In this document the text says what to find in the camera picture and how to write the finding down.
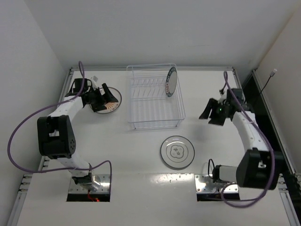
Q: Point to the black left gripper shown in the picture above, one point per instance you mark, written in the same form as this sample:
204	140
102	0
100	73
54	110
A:
99	99

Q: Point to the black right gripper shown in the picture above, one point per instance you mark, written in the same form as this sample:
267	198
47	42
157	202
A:
215	113

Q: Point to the white plate with cloud motif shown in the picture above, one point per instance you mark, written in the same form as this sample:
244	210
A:
177	152

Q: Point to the green rimmed lettered plate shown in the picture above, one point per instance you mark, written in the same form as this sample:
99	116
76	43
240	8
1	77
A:
171	81

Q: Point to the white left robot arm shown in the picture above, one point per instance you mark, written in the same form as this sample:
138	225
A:
55	133

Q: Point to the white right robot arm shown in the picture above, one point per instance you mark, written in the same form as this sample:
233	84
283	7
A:
258	168

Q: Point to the orange sunburst plate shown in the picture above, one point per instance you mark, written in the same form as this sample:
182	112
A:
111	107

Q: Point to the white wire dish rack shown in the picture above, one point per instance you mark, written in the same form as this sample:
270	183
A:
149	107

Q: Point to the aluminium table frame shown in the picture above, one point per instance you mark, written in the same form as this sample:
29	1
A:
155	165

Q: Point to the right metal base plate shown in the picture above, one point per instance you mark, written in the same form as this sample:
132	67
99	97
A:
205	185

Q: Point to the metal base plate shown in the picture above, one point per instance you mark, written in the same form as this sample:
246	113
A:
95	183
205	185

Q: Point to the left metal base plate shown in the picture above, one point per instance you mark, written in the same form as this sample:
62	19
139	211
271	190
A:
95	183

